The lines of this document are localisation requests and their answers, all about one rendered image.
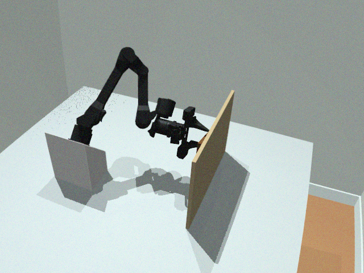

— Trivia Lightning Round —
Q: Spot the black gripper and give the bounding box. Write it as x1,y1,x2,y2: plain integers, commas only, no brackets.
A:
165,106,209,159

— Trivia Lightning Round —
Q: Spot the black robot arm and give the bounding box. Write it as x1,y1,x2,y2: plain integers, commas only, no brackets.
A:
69,47,184,146

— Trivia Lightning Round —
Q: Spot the brown flat board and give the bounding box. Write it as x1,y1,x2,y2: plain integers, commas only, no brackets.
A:
185,90,235,229

